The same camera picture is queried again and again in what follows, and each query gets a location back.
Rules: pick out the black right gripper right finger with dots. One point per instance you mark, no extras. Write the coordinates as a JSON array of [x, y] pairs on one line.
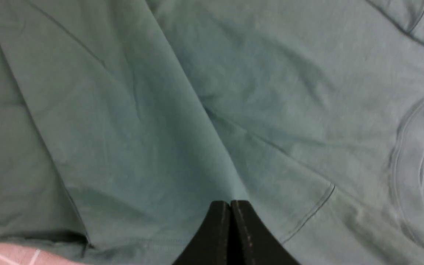
[[251, 243]]

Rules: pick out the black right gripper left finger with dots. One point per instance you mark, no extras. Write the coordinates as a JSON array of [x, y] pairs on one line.
[[209, 245]]

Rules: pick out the green long-sleeved shirt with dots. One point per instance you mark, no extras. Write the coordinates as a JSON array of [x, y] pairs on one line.
[[122, 120]]

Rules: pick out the pink checkered tablecloth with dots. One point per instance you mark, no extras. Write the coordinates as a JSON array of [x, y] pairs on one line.
[[18, 255]]

